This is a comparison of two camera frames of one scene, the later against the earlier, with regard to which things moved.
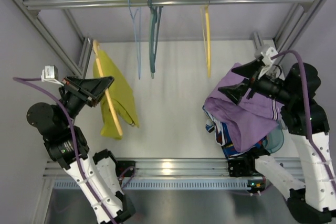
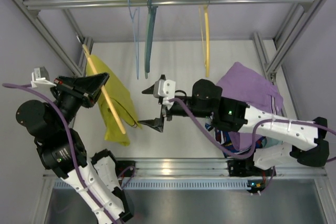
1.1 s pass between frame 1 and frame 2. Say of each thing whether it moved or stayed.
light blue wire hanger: stayed
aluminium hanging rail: stayed
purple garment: stayed
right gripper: moved
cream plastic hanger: moved
